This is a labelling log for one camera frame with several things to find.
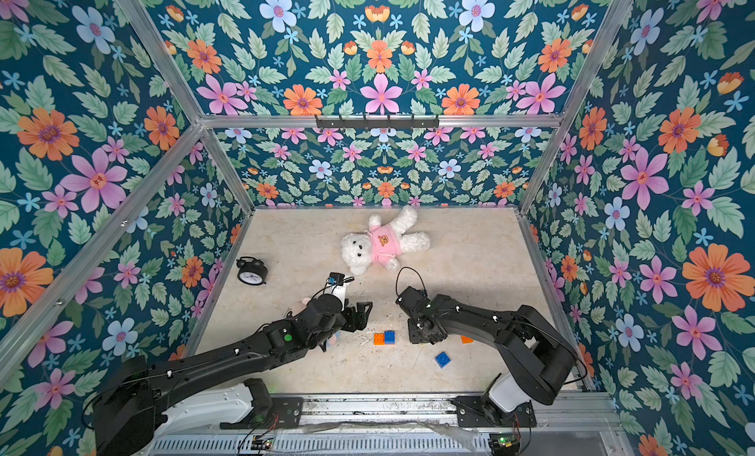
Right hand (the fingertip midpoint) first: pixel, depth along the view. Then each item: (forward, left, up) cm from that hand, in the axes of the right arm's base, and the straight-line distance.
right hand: (421, 336), depth 87 cm
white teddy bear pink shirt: (+28, +13, +10) cm, 32 cm away
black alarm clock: (+16, +55, +9) cm, 58 cm away
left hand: (+3, +15, +14) cm, 21 cm away
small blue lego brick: (-2, +9, +3) cm, 10 cm away
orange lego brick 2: (-1, -13, 0) cm, 13 cm away
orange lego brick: (-2, +13, +1) cm, 13 cm away
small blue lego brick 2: (-7, -6, +2) cm, 10 cm away
